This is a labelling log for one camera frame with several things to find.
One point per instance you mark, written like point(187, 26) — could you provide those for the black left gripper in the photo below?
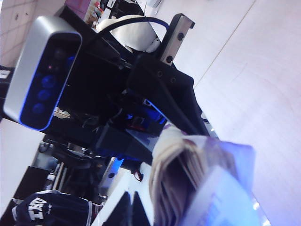
point(98, 89)

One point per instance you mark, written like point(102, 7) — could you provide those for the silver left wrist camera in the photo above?
point(35, 70)

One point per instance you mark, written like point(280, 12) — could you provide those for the tissue packet with purple print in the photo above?
point(211, 188)

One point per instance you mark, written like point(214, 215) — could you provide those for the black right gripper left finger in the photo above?
point(121, 212)

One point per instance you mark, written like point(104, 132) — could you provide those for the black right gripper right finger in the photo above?
point(140, 212)

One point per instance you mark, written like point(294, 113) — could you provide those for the person in dark printed shirt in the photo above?
point(58, 209)

